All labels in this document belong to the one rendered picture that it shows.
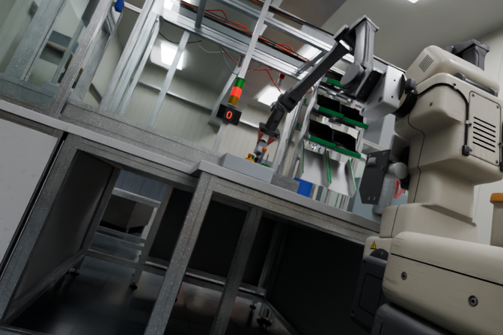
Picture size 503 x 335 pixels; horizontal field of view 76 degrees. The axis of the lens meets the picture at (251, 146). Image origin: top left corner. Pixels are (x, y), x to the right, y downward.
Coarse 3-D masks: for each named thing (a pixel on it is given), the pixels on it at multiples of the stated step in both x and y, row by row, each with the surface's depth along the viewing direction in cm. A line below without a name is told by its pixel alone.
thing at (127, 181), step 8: (120, 176) 311; (128, 176) 313; (136, 176) 314; (120, 184) 310; (128, 184) 312; (136, 184) 314; (144, 184) 316; (152, 184) 318; (160, 184) 320; (136, 192) 313; (144, 192) 315; (152, 192) 317; (160, 192) 318; (160, 200) 318
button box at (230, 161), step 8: (224, 160) 127; (232, 160) 128; (240, 160) 129; (248, 160) 130; (232, 168) 128; (240, 168) 128; (248, 168) 129; (256, 168) 130; (264, 168) 131; (256, 176) 130; (264, 176) 131
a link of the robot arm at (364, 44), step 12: (360, 24) 121; (372, 24) 121; (348, 36) 126; (360, 36) 117; (372, 36) 116; (360, 48) 111; (372, 48) 111; (360, 60) 105; (372, 60) 107; (348, 72) 101; (360, 72) 96; (348, 84) 97
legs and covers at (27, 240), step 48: (96, 144) 116; (48, 192) 110; (96, 192) 208; (192, 192) 254; (48, 240) 140; (240, 240) 127; (288, 240) 269; (336, 240) 204; (0, 288) 103; (48, 288) 153; (288, 288) 240; (336, 288) 186
